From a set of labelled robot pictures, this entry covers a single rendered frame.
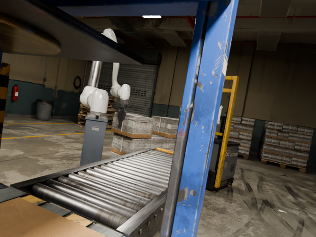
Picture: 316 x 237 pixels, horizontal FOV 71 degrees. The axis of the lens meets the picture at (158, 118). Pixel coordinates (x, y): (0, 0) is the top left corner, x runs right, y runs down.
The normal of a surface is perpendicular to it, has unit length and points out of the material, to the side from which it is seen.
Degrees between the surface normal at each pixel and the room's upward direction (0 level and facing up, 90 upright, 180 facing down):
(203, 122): 90
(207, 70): 90
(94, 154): 90
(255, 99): 90
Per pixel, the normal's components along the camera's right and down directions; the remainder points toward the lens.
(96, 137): 0.22, 0.09
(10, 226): 0.16, -0.99
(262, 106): -0.38, -0.01
